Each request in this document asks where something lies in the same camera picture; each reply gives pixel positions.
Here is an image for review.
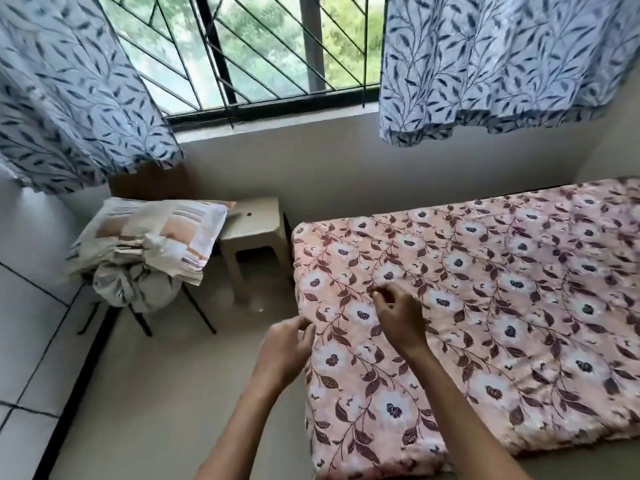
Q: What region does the person's right hand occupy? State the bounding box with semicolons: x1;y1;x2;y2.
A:
366;282;432;358

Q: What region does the person's left hand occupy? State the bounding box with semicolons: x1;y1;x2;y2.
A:
252;314;317;391

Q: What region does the pink floral bed sheet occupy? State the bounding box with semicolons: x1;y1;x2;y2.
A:
291;175;640;480

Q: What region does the light blue bed sheet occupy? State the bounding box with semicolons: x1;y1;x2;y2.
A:
91;262;182;315

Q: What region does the brown striped patchwork blanket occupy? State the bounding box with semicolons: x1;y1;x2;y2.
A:
65;197;236;287

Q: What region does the person's right forearm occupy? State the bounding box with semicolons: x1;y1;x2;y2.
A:
405;344;533;480

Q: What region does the person's left forearm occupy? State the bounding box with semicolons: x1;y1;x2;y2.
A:
192;374;301;480

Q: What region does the brown chair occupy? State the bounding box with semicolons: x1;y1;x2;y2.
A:
77;162;219;338

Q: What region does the black framed window with grille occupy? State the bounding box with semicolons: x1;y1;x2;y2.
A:
95;0;389;133

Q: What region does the wide blue leaf print curtain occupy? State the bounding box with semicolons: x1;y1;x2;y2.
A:
378;0;640;148

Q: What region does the narrow blue leaf print curtain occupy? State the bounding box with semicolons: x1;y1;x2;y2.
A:
0;0;183;195

